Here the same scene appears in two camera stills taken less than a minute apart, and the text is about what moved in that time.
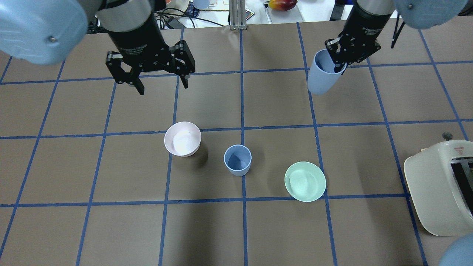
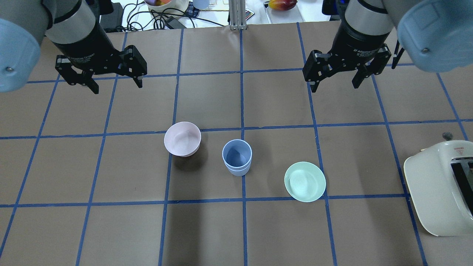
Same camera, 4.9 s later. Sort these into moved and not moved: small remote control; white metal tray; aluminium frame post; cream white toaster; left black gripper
Moved: left black gripper
Not moved: cream white toaster; aluminium frame post; white metal tray; small remote control
